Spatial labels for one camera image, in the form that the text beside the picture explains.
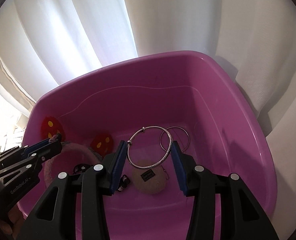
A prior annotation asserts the beige fluffy round pouch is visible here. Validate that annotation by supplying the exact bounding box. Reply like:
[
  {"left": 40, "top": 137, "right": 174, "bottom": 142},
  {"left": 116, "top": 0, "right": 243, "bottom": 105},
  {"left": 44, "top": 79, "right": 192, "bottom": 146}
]
[{"left": 131, "top": 166, "right": 169, "bottom": 195}]

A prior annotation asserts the person's left hand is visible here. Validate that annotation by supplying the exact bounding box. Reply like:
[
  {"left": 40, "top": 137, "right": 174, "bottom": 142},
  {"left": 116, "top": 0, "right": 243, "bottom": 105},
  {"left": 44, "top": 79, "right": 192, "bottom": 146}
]
[{"left": 0, "top": 205, "right": 25, "bottom": 239}]

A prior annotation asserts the purple plastic basket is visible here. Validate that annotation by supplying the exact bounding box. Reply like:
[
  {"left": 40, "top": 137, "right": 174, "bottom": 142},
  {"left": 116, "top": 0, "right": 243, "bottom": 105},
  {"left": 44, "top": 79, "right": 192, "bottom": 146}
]
[{"left": 19, "top": 51, "right": 277, "bottom": 239}]

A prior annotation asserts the pink fluffy strawberry headband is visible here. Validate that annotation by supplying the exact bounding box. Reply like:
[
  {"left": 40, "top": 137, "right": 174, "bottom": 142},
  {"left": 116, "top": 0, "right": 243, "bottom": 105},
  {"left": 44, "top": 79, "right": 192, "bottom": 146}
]
[{"left": 40, "top": 115, "right": 115, "bottom": 188}]

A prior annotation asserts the large silver bangle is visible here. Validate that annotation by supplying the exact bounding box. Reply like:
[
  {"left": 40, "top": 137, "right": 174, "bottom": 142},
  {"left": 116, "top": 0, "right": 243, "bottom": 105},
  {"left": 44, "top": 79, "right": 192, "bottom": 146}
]
[{"left": 127, "top": 126, "right": 173, "bottom": 169}]

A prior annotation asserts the black polka dot bow clip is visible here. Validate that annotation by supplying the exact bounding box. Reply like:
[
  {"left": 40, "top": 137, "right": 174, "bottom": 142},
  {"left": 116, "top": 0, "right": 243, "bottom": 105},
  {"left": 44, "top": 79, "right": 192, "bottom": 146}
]
[{"left": 72, "top": 163, "right": 130, "bottom": 192}]

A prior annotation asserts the white curtain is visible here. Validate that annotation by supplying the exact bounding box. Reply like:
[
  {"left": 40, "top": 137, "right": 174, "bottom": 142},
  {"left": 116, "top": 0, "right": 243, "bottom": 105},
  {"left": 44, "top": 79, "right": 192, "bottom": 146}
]
[{"left": 0, "top": 0, "right": 296, "bottom": 239}]

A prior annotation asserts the thin silver bangle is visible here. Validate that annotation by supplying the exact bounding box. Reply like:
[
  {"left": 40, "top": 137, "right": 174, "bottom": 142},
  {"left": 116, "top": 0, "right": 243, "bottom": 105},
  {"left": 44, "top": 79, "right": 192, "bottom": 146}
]
[{"left": 159, "top": 126, "right": 191, "bottom": 152}]

